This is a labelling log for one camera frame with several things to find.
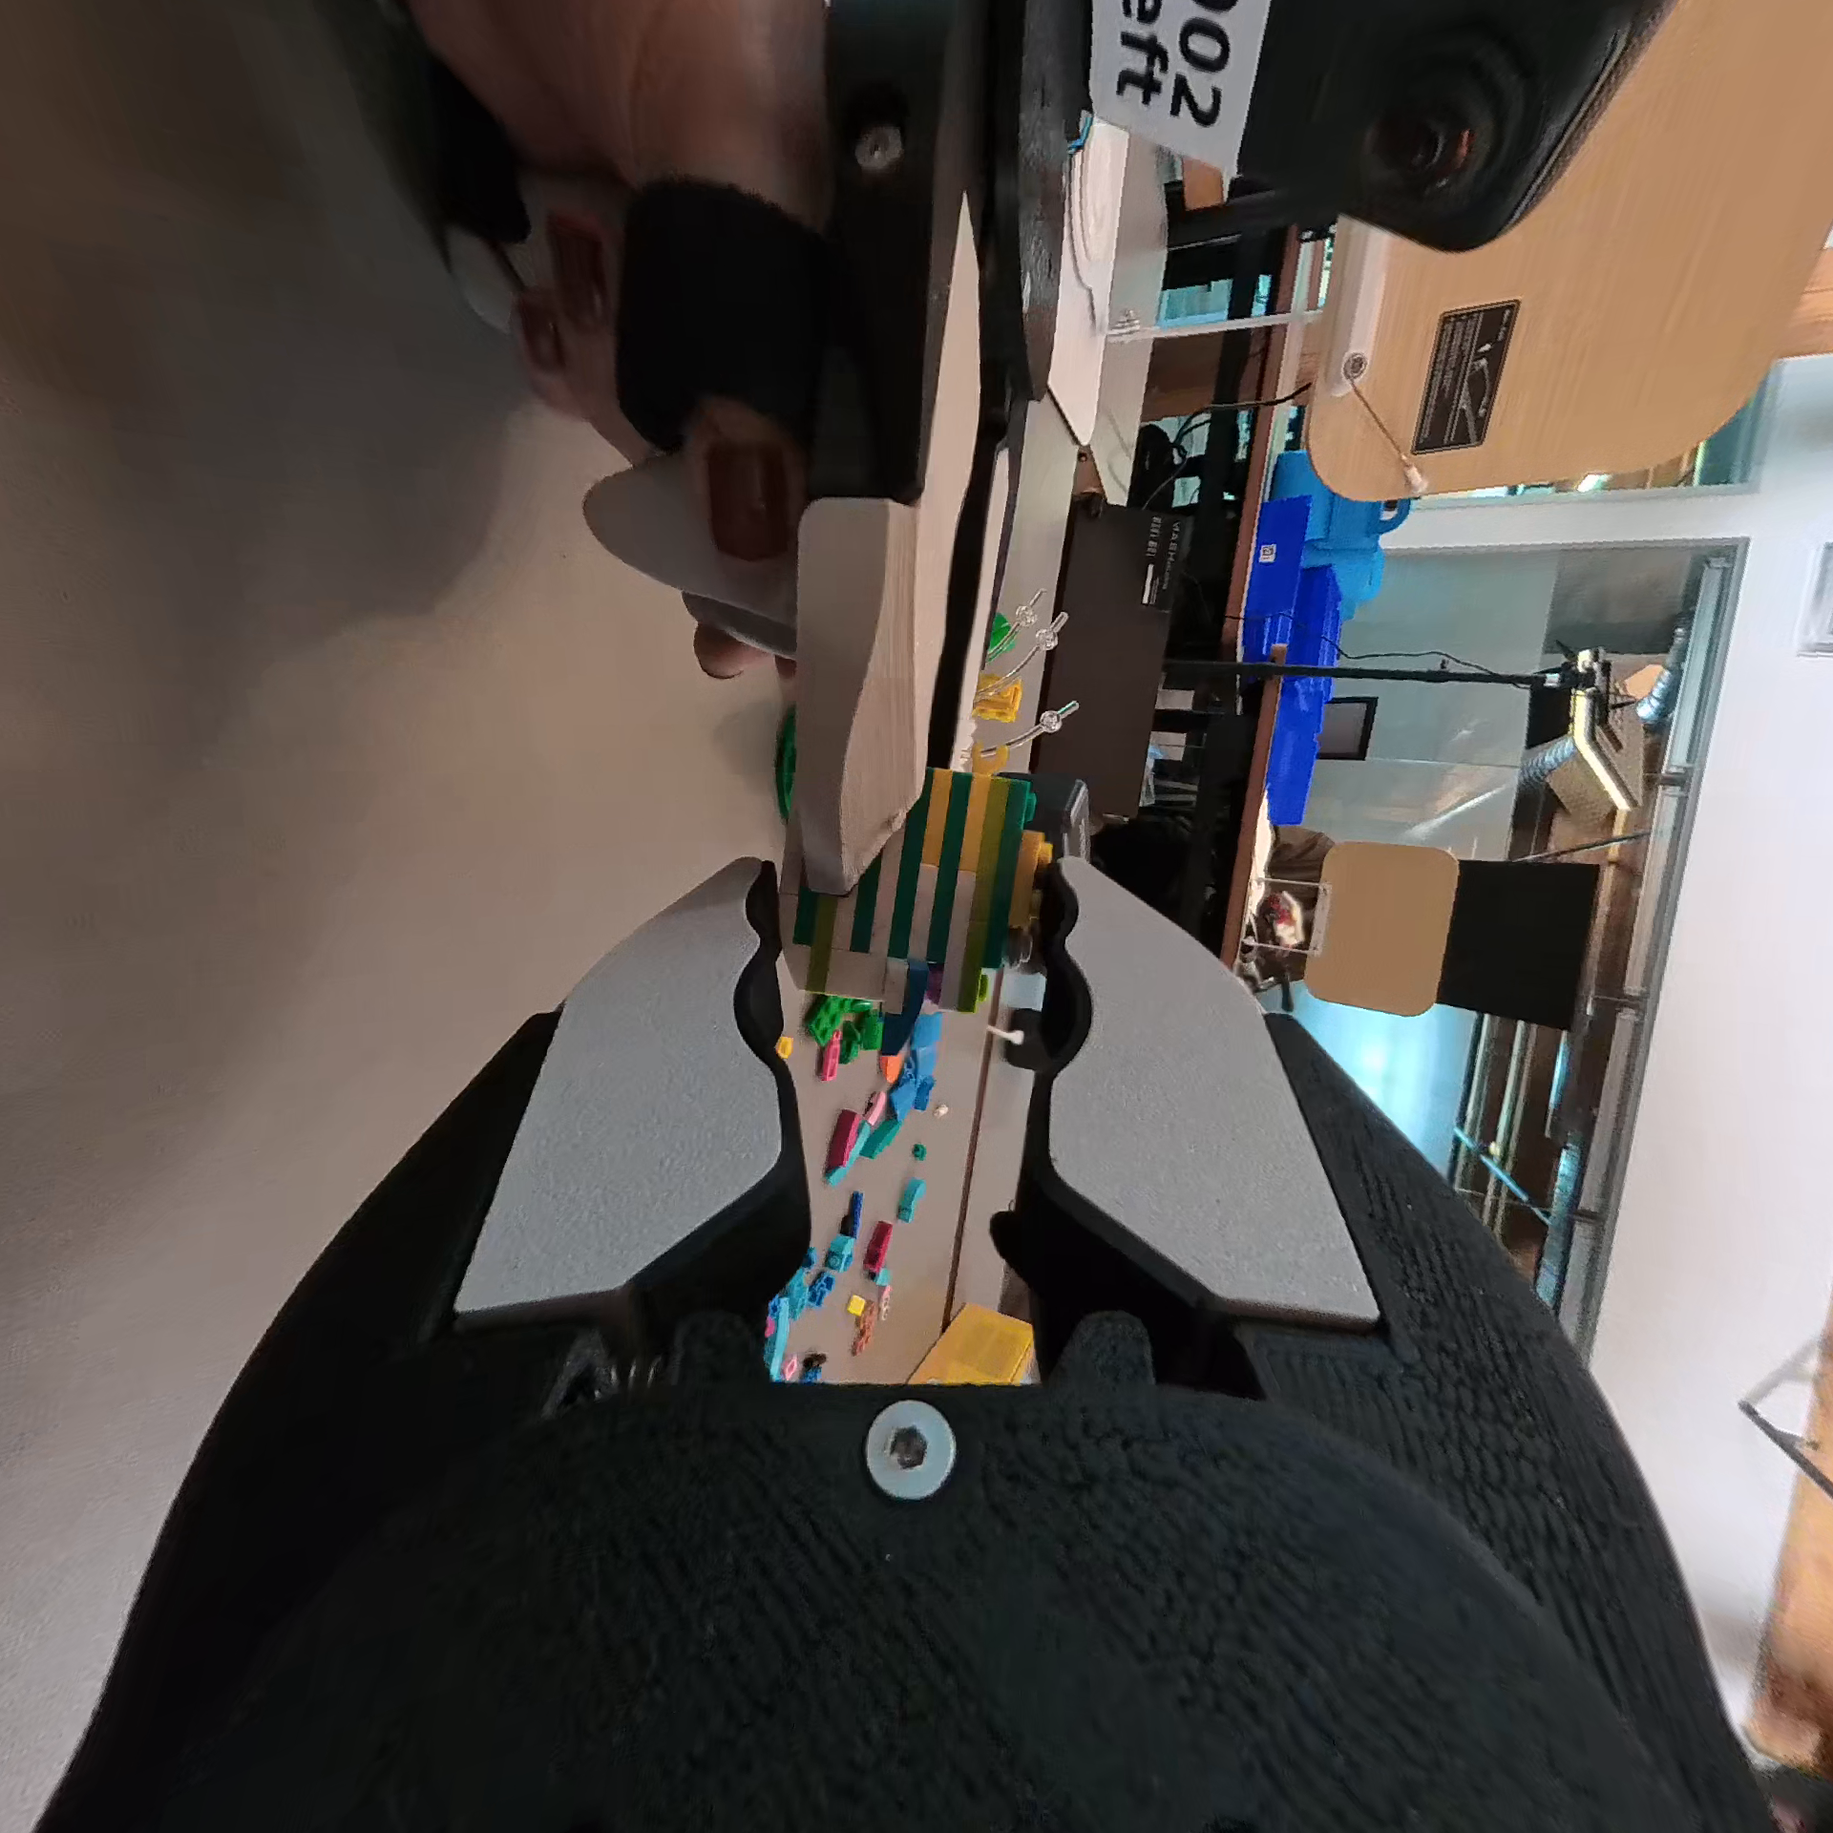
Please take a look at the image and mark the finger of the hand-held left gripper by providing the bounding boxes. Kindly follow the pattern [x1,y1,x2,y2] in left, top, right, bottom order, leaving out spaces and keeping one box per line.
[916,200,1010,770]
[789,495,956,896]

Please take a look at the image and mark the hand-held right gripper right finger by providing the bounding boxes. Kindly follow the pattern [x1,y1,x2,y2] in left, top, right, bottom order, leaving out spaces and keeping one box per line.
[1012,855,1381,1326]

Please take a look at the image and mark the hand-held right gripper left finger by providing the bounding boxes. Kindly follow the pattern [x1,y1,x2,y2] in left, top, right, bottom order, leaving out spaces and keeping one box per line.
[456,859,813,1322]

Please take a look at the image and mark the striped toy brick tower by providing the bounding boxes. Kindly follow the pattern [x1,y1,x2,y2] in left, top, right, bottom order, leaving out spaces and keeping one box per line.
[782,770,1054,1013]

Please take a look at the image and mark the person's left hand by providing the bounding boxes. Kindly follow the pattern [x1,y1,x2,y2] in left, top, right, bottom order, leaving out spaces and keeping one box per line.
[409,0,835,687]

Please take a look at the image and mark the green brick tree model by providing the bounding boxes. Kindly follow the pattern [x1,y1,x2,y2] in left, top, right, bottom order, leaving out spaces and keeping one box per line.
[771,598,1082,832]

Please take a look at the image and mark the glass partition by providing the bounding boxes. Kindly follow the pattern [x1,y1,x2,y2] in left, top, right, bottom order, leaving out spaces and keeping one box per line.
[1289,541,1745,1347]

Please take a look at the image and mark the black equipment case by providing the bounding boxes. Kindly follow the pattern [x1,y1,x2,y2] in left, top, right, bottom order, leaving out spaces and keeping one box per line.
[1049,497,1180,821]

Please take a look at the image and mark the scattered loose toy bricks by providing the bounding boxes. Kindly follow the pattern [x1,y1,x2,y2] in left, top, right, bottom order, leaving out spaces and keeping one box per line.
[764,994,1001,1388]

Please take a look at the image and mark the yellow toy box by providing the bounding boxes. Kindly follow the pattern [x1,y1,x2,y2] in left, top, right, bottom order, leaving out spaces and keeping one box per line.
[909,1305,1037,1388]

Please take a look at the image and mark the stack of blue bins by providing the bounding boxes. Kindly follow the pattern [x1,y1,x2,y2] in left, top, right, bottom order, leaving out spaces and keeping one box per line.
[1240,452,1411,832]

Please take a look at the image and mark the LED panel light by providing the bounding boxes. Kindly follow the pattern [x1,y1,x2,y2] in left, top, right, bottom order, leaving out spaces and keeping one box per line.
[1554,653,1672,821]

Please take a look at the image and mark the black wall plaque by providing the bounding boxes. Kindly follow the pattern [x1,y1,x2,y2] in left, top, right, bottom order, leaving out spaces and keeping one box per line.
[1411,302,1522,458]

